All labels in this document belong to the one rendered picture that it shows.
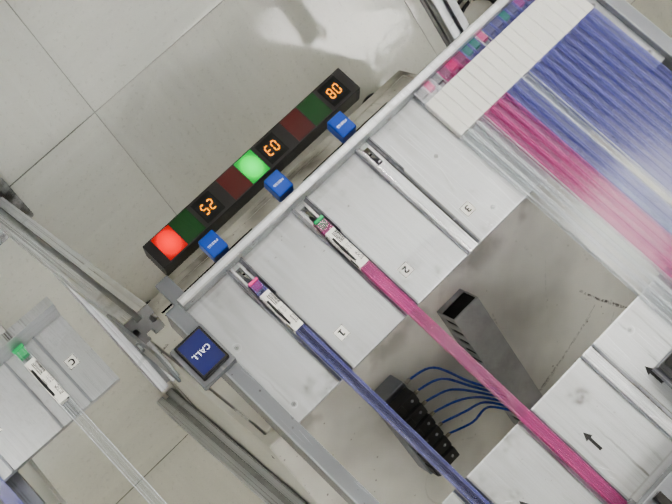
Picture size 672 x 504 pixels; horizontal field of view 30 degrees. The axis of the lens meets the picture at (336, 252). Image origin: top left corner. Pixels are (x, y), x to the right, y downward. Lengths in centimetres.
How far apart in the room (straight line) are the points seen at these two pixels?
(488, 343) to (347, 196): 40
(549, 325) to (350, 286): 54
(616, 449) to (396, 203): 39
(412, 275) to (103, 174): 84
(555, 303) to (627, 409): 48
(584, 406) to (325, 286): 33
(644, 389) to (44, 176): 111
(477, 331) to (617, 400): 37
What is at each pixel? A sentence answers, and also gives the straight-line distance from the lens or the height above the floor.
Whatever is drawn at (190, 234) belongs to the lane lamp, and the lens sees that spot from 154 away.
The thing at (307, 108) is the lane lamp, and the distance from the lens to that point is 159.
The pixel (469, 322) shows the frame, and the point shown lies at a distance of 180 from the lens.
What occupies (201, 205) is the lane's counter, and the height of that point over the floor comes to 65.
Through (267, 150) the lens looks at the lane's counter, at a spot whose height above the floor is 66.
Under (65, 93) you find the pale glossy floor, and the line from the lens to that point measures 216.
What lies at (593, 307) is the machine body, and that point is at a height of 62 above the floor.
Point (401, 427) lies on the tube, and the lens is 145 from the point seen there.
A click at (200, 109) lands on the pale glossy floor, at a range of 225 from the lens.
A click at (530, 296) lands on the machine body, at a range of 192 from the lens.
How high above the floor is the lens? 202
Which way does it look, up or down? 56 degrees down
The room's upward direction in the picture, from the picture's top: 116 degrees clockwise
